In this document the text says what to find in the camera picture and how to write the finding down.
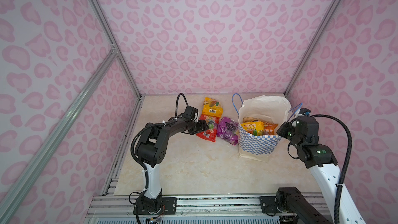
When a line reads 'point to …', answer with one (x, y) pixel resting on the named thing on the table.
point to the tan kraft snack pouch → (249, 119)
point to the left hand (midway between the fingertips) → (206, 127)
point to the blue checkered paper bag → (270, 109)
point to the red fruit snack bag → (210, 134)
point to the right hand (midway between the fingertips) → (282, 122)
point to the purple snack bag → (227, 130)
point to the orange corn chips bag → (269, 128)
